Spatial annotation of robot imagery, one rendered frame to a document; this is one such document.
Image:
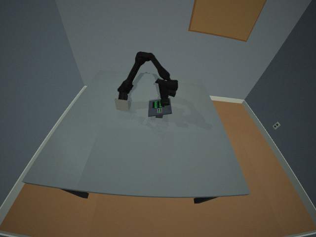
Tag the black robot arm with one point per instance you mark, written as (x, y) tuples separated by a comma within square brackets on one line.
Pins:
[(140, 59)]

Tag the dark grey switch panel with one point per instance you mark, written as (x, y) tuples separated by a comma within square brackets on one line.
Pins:
[(155, 109)]

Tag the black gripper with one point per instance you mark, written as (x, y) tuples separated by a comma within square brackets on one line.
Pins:
[(164, 98)]

